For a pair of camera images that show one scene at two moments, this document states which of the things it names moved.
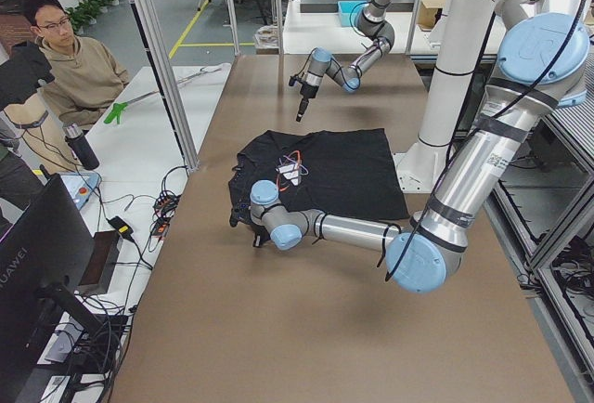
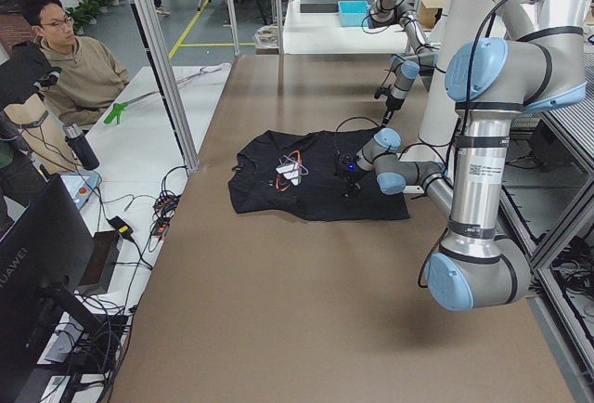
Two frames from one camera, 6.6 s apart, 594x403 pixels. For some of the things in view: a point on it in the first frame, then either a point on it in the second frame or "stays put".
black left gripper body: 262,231 -> 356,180
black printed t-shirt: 348,172 stays put
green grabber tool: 117,109 stays put
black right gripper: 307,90 -> 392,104
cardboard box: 430,10 stays put
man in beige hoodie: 86,77 stays put
